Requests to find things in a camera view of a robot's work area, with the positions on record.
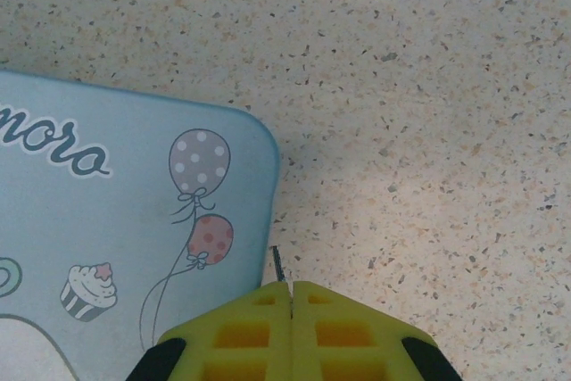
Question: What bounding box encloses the light blue printed tin box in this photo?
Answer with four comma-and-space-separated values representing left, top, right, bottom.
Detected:
0, 69, 282, 381

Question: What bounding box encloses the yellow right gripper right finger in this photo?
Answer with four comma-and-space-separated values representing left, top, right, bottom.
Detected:
289, 280, 463, 381

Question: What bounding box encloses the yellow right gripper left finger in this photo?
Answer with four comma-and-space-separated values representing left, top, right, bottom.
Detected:
124, 280, 294, 381

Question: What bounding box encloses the thin dark metal rod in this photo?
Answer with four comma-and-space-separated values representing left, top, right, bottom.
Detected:
270, 244, 295, 306

